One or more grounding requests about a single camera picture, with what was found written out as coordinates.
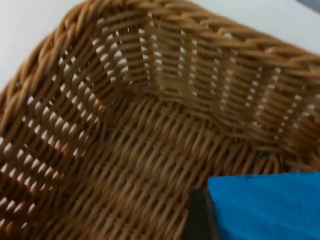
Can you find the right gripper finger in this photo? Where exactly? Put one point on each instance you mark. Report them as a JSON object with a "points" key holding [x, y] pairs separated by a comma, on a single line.
{"points": [[201, 217]]}

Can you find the blue cube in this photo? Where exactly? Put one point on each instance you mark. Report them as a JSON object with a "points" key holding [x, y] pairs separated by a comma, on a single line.
{"points": [[267, 205]]}

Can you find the pale brown wicker basket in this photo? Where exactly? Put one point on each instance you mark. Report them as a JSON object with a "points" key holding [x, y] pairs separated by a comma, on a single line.
{"points": [[140, 120]]}

